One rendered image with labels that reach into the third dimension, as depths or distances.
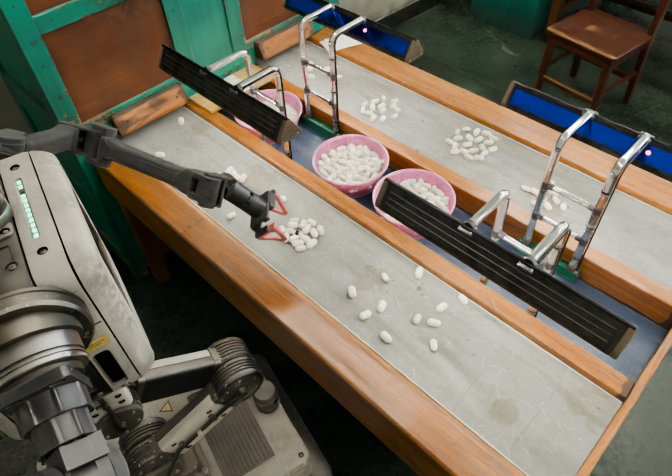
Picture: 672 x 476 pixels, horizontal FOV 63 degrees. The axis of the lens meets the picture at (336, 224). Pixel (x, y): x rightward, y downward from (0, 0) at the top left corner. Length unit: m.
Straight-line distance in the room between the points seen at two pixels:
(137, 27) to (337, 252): 1.06
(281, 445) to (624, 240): 1.17
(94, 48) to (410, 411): 1.52
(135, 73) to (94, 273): 1.42
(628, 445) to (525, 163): 1.08
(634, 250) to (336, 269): 0.88
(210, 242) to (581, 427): 1.11
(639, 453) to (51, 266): 2.03
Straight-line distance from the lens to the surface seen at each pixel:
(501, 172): 1.95
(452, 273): 1.59
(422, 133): 2.07
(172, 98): 2.22
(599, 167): 2.03
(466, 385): 1.44
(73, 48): 2.05
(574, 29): 3.48
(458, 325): 1.52
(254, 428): 1.69
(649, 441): 2.39
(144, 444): 1.55
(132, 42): 2.14
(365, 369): 1.41
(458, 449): 1.35
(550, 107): 1.67
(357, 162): 1.93
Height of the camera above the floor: 2.01
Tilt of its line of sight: 47 degrees down
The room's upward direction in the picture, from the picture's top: 3 degrees counter-clockwise
